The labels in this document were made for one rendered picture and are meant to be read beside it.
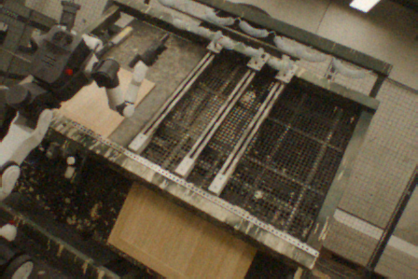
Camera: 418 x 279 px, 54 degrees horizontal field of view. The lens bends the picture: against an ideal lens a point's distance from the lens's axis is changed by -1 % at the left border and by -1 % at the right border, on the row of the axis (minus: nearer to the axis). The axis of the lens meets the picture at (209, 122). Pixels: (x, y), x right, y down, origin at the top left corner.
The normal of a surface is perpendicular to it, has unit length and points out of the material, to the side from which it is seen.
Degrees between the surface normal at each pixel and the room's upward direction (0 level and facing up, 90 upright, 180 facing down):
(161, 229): 90
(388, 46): 90
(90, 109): 50
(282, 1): 90
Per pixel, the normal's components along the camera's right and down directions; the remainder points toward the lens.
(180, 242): -0.26, -0.04
